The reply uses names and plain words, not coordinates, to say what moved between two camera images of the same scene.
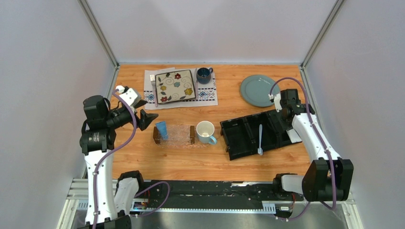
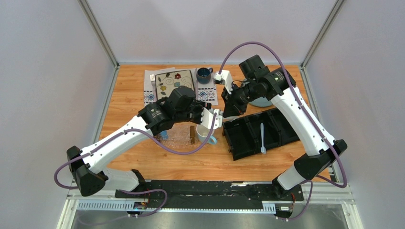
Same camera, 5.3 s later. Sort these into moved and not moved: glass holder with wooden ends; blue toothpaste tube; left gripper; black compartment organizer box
Moved: left gripper
Not moved: blue toothpaste tube; black compartment organizer box; glass holder with wooden ends
